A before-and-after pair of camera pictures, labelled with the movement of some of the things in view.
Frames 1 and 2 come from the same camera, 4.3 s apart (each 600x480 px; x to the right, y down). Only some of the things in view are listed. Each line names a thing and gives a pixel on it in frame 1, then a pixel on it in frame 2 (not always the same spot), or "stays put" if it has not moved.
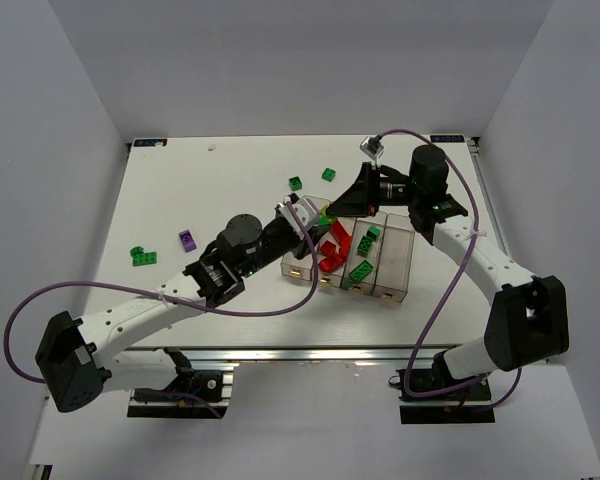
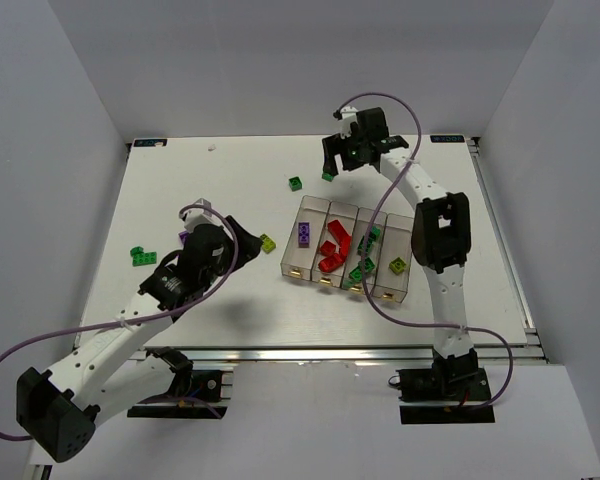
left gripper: [306, 236] → [235, 243]
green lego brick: [295, 183] stays put
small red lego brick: [327, 248] stays put
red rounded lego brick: [331, 263] stays put
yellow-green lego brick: [331, 219] → [397, 265]
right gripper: [372, 189] → [350, 151]
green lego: [361, 271] stays put
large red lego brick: [342, 238] stays put
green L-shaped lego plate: [141, 258] stays put
